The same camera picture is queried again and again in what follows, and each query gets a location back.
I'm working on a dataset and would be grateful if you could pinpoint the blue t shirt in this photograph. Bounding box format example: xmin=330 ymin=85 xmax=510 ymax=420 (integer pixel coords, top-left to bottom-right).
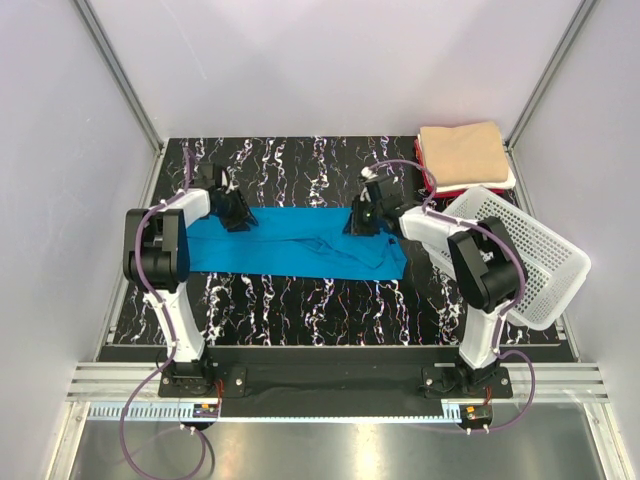
xmin=187 ymin=207 xmax=407 ymax=281

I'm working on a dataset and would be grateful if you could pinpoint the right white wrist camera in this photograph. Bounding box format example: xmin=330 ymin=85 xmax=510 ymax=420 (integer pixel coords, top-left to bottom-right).
xmin=360 ymin=167 xmax=385 ymax=183

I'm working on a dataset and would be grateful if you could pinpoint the left aluminium corner post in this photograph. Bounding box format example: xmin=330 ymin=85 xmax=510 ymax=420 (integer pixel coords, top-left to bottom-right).
xmin=69 ymin=0 xmax=169 ymax=154

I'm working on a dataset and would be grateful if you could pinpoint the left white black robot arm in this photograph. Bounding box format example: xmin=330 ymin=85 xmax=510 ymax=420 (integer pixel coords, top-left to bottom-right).
xmin=123 ymin=163 xmax=258 ymax=396

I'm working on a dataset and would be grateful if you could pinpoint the aluminium corner post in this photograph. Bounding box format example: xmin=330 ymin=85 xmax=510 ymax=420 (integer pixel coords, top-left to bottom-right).
xmin=503 ymin=0 xmax=601 ymax=151
xmin=69 ymin=0 xmax=169 ymax=154

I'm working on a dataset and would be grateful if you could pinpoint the aluminium frame rail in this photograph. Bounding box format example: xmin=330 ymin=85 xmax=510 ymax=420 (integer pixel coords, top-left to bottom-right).
xmin=66 ymin=362 xmax=608 ymax=403

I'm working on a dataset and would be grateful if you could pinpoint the white slotted cable duct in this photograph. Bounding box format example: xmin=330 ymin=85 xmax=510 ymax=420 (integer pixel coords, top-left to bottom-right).
xmin=89 ymin=400 xmax=462 ymax=424

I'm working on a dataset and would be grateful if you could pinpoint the white perforated plastic basket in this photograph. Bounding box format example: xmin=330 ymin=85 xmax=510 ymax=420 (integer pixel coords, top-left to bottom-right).
xmin=444 ymin=187 xmax=591 ymax=331

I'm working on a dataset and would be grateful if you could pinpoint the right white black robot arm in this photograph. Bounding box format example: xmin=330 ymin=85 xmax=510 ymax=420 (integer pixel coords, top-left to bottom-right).
xmin=344 ymin=168 xmax=527 ymax=397

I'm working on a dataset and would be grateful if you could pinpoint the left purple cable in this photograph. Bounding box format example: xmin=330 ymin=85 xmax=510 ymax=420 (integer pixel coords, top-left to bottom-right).
xmin=119 ymin=147 xmax=216 ymax=477

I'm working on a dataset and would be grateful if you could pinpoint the folded beige t shirt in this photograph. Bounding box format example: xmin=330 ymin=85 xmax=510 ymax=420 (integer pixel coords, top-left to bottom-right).
xmin=419 ymin=121 xmax=509 ymax=186

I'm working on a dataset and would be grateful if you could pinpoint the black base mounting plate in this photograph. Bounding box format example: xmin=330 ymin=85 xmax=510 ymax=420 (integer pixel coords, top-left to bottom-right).
xmin=159 ymin=346 xmax=513 ymax=400

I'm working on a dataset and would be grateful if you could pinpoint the folded red t shirt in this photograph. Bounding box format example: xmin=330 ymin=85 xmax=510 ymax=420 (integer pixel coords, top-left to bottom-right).
xmin=413 ymin=139 xmax=506 ymax=200

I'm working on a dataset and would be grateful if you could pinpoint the right aluminium corner post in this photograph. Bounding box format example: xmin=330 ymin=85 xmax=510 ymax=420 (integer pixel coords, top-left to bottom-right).
xmin=503 ymin=0 xmax=601 ymax=151

